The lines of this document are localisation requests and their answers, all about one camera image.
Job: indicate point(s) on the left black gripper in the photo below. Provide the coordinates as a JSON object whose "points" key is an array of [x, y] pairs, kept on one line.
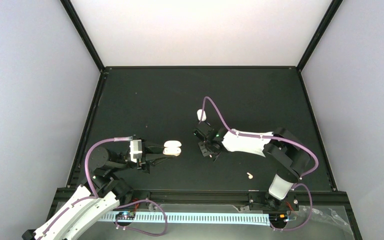
{"points": [[145, 162]]}

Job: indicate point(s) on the light blue slotted cable duct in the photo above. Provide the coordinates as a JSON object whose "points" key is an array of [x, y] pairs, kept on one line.
{"points": [[258, 219]]}

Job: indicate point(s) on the left circuit board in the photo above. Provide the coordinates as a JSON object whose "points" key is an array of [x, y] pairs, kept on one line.
{"points": [[125, 215]]}

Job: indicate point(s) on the clear plastic sheet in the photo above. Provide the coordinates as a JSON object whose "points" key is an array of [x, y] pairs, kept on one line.
{"points": [[322, 222]]}

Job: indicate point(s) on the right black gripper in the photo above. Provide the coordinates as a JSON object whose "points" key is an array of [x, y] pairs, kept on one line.
{"points": [[212, 152]]}

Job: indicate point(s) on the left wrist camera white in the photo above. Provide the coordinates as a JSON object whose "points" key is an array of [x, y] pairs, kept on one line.
{"points": [[135, 150]]}

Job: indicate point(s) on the white earbud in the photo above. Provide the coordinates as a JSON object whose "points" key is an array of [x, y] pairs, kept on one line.
{"points": [[250, 176]]}

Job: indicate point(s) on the black front aluminium rail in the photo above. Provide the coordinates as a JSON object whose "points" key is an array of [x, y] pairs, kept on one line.
{"points": [[256, 200]]}

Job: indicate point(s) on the circuit board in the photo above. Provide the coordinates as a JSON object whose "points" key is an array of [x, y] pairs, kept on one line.
{"points": [[281, 218], [125, 215]]}

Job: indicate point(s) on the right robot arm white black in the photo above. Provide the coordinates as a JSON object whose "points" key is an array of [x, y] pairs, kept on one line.
{"points": [[279, 145]]}

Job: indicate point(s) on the beige small earbuds case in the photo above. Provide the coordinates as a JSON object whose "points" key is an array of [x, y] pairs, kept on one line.
{"points": [[172, 148]]}

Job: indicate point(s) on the right circuit board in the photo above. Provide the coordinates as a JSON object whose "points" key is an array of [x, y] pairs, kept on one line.
{"points": [[281, 218]]}

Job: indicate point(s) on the white earbuds charging case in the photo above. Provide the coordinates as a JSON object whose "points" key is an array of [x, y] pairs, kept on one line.
{"points": [[201, 115]]}

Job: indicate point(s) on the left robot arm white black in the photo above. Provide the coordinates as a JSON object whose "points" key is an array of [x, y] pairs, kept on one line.
{"points": [[103, 191]]}

